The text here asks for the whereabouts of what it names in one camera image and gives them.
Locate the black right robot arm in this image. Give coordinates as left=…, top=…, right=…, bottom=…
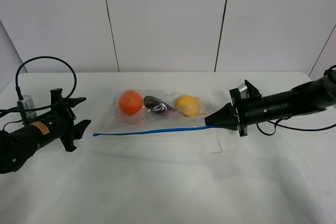
left=205, top=66, right=335, bottom=136

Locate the clear zip bag blue zipper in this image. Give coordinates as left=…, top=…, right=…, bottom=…
left=92, top=89, right=223, bottom=154

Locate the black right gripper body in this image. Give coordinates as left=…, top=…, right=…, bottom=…
left=229, top=80, right=262, bottom=137

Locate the yellow pear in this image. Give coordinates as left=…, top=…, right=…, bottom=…
left=175, top=95, right=202, bottom=116

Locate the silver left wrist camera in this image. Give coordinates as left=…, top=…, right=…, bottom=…
left=17, top=95, right=37, bottom=126

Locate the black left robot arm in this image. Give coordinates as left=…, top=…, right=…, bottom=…
left=1, top=89, right=91, bottom=174

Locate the purple eggplant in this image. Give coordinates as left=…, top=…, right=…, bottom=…
left=143, top=95, right=176, bottom=117

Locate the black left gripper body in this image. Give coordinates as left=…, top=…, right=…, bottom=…
left=31, top=88, right=76, bottom=152

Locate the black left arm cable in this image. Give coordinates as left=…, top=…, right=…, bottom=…
left=0, top=56, right=77, bottom=125

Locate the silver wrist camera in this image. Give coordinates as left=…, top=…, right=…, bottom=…
left=238, top=83, right=249, bottom=99
left=17, top=95, right=37, bottom=126

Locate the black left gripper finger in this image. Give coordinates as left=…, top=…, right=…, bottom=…
left=67, top=97, right=86, bottom=108
left=73, top=120, right=91, bottom=140

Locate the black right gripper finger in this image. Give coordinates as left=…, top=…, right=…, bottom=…
left=204, top=103, right=234, bottom=123
left=207, top=123, right=238, bottom=131

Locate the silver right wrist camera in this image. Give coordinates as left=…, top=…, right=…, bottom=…
left=238, top=83, right=249, bottom=99

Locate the orange fruit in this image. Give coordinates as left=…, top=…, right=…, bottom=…
left=118, top=90, right=143, bottom=115

